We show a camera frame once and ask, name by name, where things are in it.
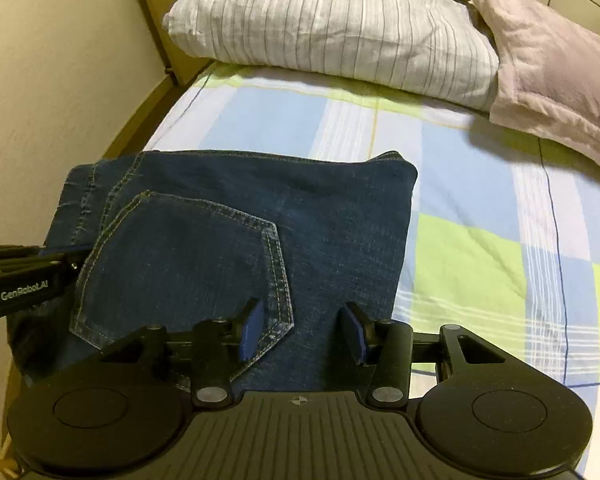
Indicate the dark blue jeans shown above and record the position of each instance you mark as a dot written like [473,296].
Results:
[230,210]

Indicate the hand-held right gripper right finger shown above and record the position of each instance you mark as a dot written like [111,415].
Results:
[352,332]

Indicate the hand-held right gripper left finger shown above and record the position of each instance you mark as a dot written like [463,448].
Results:
[252,330]

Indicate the bed with checkered sheet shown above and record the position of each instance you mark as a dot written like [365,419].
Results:
[480,240]

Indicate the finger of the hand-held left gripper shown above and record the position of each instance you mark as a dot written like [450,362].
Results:
[65,251]

